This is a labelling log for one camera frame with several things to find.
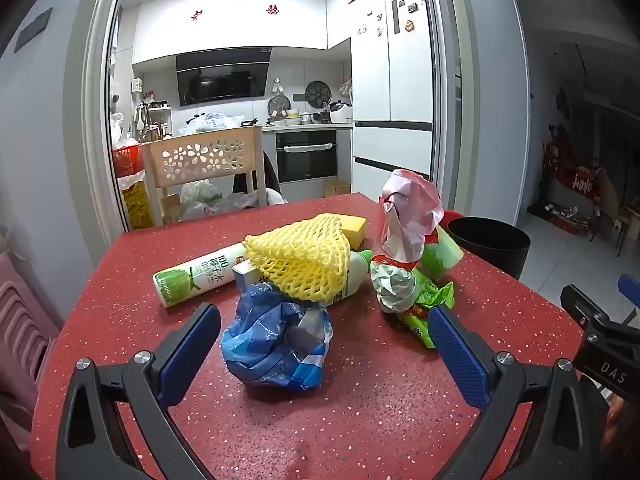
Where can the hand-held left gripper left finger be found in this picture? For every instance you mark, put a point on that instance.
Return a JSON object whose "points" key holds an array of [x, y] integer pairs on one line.
{"points": [[192, 350]]}

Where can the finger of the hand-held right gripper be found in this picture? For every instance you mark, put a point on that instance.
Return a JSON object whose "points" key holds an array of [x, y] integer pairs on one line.
{"points": [[582, 307], [631, 287]]}

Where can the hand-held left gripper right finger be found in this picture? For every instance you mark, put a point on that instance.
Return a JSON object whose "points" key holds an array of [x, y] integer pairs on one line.
{"points": [[457, 355]]}

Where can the blue snack bag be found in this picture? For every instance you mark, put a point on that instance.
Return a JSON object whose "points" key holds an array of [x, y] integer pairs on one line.
{"points": [[270, 340]]}

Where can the white and blue paper box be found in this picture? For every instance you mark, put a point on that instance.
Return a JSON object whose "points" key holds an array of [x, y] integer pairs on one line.
{"points": [[245, 275]]}

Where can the black trash bin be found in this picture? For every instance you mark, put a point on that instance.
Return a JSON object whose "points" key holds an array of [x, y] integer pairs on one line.
{"points": [[490, 245]]}

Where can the green snack packet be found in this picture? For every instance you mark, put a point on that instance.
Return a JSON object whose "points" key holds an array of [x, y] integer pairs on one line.
{"points": [[430, 310]]}

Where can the white green-label bottle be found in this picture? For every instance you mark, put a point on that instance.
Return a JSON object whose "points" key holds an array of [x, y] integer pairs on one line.
{"points": [[200, 277]]}

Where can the brown dining chair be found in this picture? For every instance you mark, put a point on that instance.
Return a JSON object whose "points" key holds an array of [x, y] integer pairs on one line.
{"points": [[610, 200]]}

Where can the crumpled white wrapper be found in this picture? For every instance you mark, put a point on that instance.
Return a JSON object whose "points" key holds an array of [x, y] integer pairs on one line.
{"points": [[395, 285]]}

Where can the green and white packet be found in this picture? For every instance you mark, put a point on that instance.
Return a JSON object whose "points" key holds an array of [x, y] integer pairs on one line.
{"points": [[442, 255]]}

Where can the red banner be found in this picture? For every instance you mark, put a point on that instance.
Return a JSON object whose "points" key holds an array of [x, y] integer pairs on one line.
{"points": [[575, 175]]}

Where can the red stool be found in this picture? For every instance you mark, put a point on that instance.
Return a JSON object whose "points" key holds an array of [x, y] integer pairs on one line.
{"points": [[452, 215]]}

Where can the yellow foam fruit net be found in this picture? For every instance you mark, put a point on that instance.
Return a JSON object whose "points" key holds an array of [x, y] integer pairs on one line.
{"points": [[300, 260]]}

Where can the clear plastic bags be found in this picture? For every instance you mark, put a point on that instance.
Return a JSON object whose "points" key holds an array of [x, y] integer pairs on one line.
{"points": [[200, 200]]}

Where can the pink and white plastic bag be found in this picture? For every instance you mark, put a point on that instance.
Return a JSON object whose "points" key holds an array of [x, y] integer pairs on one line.
{"points": [[410, 210]]}

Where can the yellow plastic crate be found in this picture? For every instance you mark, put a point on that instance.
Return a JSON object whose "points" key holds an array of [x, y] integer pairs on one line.
{"points": [[136, 205]]}

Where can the yellow sponge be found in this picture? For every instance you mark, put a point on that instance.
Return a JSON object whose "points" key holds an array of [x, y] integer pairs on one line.
{"points": [[355, 230]]}

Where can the pink chair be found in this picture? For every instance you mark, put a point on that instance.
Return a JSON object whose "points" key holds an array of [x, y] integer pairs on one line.
{"points": [[22, 340]]}

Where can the black jacket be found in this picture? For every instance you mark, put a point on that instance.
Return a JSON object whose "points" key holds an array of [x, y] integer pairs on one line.
{"points": [[260, 175]]}

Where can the wooden chair with flower cutouts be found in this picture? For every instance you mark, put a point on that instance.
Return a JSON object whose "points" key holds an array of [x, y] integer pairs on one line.
{"points": [[200, 160]]}

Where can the red plastic basket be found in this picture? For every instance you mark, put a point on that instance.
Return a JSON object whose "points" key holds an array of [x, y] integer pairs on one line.
{"points": [[127, 160]]}

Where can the cardboard box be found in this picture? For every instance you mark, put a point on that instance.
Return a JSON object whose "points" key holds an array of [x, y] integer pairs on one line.
{"points": [[336, 188]]}

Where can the black built-in oven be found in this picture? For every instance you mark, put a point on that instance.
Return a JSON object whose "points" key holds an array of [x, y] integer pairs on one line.
{"points": [[305, 157]]}

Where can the kitchen utensil rack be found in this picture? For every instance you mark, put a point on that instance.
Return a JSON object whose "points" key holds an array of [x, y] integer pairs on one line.
{"points": [[150, 122]]}

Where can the round grey plate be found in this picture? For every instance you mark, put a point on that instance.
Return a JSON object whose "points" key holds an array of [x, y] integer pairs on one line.
{"points": [[279, 106]]}

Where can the white rice cooker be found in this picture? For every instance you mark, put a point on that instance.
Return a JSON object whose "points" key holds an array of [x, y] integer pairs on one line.
{"points": [[342, 112]]}

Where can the black range hood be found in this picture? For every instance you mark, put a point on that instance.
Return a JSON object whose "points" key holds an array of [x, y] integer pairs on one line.
{"points": [[222, 77]]}

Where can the white refrigerator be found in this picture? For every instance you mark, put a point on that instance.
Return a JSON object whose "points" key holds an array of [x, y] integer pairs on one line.
{"points": [[390, 85]]}

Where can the round black baking pan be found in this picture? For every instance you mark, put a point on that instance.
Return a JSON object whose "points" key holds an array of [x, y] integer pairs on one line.
{"points": [[318, 94]]}

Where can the red paper decoration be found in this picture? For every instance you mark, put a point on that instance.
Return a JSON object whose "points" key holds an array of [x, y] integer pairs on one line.
{"points": [[197, 15], [274, 10]]}

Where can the dark wall switch panel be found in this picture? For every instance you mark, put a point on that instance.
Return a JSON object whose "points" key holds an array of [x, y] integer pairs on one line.
{"points": [[32, 30]]}

